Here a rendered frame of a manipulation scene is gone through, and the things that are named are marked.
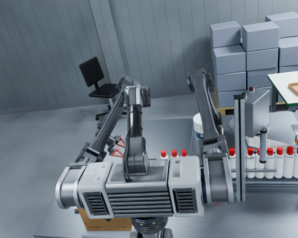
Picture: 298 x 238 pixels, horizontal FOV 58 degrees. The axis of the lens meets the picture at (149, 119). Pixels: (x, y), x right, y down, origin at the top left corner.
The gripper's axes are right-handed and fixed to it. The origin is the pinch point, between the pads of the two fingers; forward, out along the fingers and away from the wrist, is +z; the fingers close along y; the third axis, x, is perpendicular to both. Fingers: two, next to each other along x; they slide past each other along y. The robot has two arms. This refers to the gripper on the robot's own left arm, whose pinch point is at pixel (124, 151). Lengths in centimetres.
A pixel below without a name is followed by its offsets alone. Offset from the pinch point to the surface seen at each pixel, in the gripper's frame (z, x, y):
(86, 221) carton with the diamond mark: 5.5, 32.5, -29.8
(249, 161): 58, -46, 3
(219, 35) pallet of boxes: 56, -67, 272
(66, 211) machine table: -1, 56, -13
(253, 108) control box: 24, -72, -14
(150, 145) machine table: 29, 18, 54
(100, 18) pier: -92, 43, 317
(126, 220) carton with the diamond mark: 19.8, 13.6, -30.5
